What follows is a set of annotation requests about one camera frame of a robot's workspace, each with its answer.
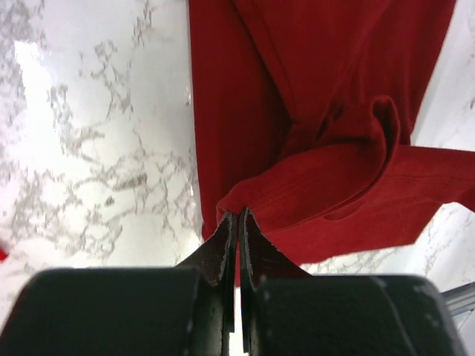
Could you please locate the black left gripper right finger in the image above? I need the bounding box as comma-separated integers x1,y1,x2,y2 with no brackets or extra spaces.
239,209,467,355

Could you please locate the bright red t shirt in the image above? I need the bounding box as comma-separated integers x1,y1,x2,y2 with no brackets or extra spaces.
0,244,8,263

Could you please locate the dark red t shirt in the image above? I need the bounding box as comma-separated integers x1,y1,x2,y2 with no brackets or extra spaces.
189,1,474,264

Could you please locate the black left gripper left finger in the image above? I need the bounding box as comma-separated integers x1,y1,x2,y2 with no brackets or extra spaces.
1,213,237,355

